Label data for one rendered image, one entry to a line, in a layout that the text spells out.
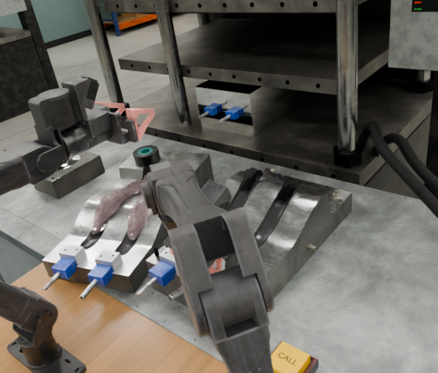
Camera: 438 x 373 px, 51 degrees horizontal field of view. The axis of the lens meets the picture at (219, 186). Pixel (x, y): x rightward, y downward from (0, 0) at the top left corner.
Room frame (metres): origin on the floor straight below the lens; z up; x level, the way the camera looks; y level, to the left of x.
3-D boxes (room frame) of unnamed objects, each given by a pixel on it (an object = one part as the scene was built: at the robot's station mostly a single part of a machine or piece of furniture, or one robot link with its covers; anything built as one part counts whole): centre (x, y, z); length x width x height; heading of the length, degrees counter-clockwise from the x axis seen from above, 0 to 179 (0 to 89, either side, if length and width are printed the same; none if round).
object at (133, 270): (1.11, 0.24, 0.85); 0.50 x 0.26 x 0.11; 153
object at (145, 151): (1.29, 0.21, 0.93); 0.08 x 0.08 x 0.04
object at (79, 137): (0.83, 0.27, 1.21); 0.07 x 0.06 x 0.07; 136
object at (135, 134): (0.90, 0.15, 1.20); 0.09 x 0.07 x 0.07; 136
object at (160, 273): (0.77, 0.16, 0.89); 0.13 x 0.05 x 0.05; 136
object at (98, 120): (0.88, 0.22, 1.25); 0.07 x 0.06 x 0.11; 46
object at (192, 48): (2.00, -0.30, 1.01); 1.10 x 0.74 x 0.05; 46
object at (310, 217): (0.92, -0.08, 0.87); 0.50 x 0.26 x 0.14; 136
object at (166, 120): (1.97, -0.26, 0.75); 1.30 x 0.84 x 0.06; 46
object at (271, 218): (0.92, -0.06, 0.92); 0.35 x 0.16 x 0.09; 136
